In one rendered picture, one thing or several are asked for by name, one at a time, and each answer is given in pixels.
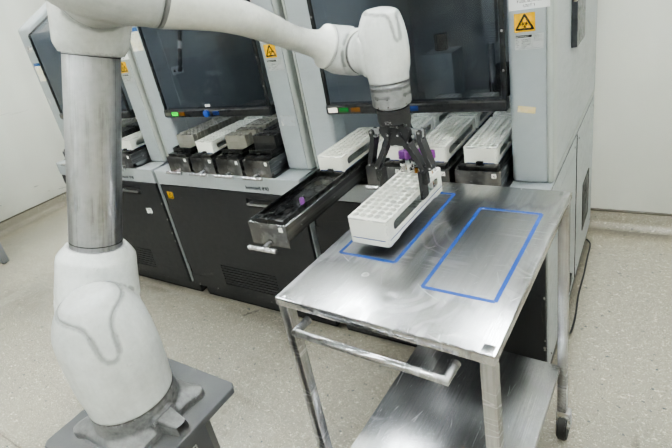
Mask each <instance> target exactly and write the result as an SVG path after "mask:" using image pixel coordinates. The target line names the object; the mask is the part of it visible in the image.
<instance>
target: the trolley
mask: <svg viewBox="0 0 672 448"><path fill-rule="evenodd" d="M442 189H443V190H442V191H441V192H440V194H439V195H438V196H437V197H436V198H435V197H434V199H433V200H432V201H431V202H430V203H429V204H428V205H427V206H426V207H425V208H424V209H423V211H422V212H421V213H420V214H419V215H418V216H417V217H416V218H415V219H414V220H413V221H412V223H411V224H410V225H409V226H408V227H407V228H406V229H405V230H404V231H403V232H402V233H401V236H400V237H399V239H398V240H397V241H396V242H395V243H394V244H393V245H392V246H391V247H382V246H376V245H370V244H364V243H358V242H353V241H352V236H351V231H350V229H349V230H348V231H347V232H346V233H345V234H343V235H342V236H341V237H340V238H339V239H338V240H337V241H336V242H335V243H334V244H332V245H331V246H330V247H329V248H328V249H327V250H326V251H325V252H324V253H323V254H322V255H320V256H319V257H318V258H317V259H316V260H315V261H314V262H313V263H312V264H311V265H309V266H308V267H307V268H306V269H305V270H304V271H303V272H302V273H301V274H300V275H298V276H297V277H296V278H295V279H294V280H293V281H292V282H291V283H290V284H289V285H287V286H286V287H285V288H284V289H283V290H282V291H281V292H280V293H279V294H278V295H276V296H275V300H276V304H277V305H279V308H280V312H281V315H282V319H283V322H284V326H285V330H286V333H287V337H288V340H289V344H290V348H291V351H292V355H293V358H294V362H295V366H296V369H297V373H298V376H299V380H300V384H301V387H302V391H303V394H304V398H305V402H306V405H307V409H308V412H309V416H310V420H311V423H312V427H313V430H314V434H315V438H316V441H317V445H318V448H333V447H332V444H331V440H330V436H329V432H328V428H327V424H326V421H325V417H324V413H323V409H322V405H321V402H320V398H319V394H318V390H317V386H316V382H315V379H314V375H313V371H312V367H311V363H310V359H309V356H308V352H307V348H306V344H305V340H307V341H310V342H313V343H316V344H319V345H322V346H325V347H329V348H332V349H335V350H338V351H341V352H344V353H347V354H350V355H353V356H356V357H359V358H362V359H365V360H368V361H371V362H375V363H378V364H381V365H384V366H387V367H390V368H393V369H396V370H399V371H400V373H399V375H398V376H397V378H396V379H395V381H394V382H393V384H392V385H391V387H390V388H389V390H388V391H387V393H386V394H385V396H384V397H383V399H382V401H381V402H380V404H379V405H378V407H377V408H376V410H375V411H374V413H373V414H372V416H371V417H370V419H369V420H368V422H367V423H366V425H365V427H364V428H363V430H362V431H361V433H360V434H359V436H358V437H357V439H356V440H355V442H354V443H353V445H352V446H351V448H536V447H537V444H538V441H539V437H540V434H541V431H542V428H543V425H544V421H545V418H546V415H547V412H548V409H549V405H550V402H551V399H552V396H553V393H554V389H555V386H556V383H557V409H556V425H557V427H556V436H557V438H558V439H561V440H563V441H565V440H567V438H568V434H569V430H570V428H571V424H572V409H571V408H568V350H569V283H570V216H571V200H572V192H567V191H554V190H541V189H528V188H515V187H502V186H489V185H476V184H463V183H450V182H442ZM557 230H558V327H557V365H555V364H551V363H548V362H544V361H540V360H536V359H533V358H529V357H525V356H521V355H517V354H514V353H510V352H506V351H503V349H504V347H505V345H506V342H507V340H508V338H509V336H510V334H511V331H512V329H513V327H514V325H515V323H516V320H517V318H518V316H519V314H520V312H521V309H522V307H523V305H524V303H525V301H526V298H527V296H528V294H529V292H530V290H531V287H532V285H533V283H534V281H535V279H536V277H537V274H538V272H539V270H540V268H541V266H542V263H543V261H544V259H545V257H546V255H547V252H548V250H549V248H550V246H551V244H552V241H553V239H554V237H555V235H556V233H557ZM297 310H298V311H302V312H305V313H309V314H312V315H316V316H319V317H323V318H326V319H330V320H333V321H337V322H340V323H344V324H347V325H351V326H354V327H358V328H361V329H365V330H368V331H372V332H375V333H379V334H382V335H386V336H389V337H393V338H396V339H400V340H403V341H407V342H410V343H414V344H417V347H416V349H415V350H414V352H413V353H412V355H411V356H410V358H409V359H408V361H407V362H406V363H404V362H401V361H398V360H394V359H391V358H388V357H385V356H382V355H378V354H375V353H372V352H369V351H366V350H363V349H359V348H356V347H353V346H350V345H347V344H343V343H340V342H337V341H334V340H331V339H327V338H324V337H321V336H318V335H315V334H311V333H308V332H305V331H303V330H304V329H305V328H306V327H307V326H308V325H310V324H311V323H312V320H311V318H310V317H309V316H305V317H304V318H303V319H302V320H301V321H299V317H298V314H297Z"/></svg>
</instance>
